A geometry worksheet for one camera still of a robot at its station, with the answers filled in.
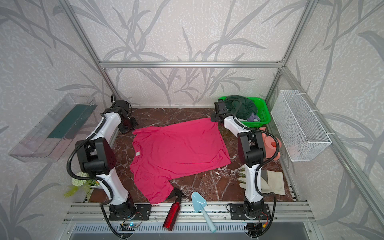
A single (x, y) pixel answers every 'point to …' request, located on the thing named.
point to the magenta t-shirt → (159, 154)
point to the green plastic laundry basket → (262, 110)
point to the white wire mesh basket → (301, 135)
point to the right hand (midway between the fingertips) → (216, 110)
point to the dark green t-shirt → (242, 107)
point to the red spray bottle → (172, 217)
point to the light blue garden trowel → (198, 201)
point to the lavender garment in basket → (253, 117)
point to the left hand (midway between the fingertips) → (136, 122)
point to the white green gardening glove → (275, 181)
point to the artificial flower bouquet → (85, 185)
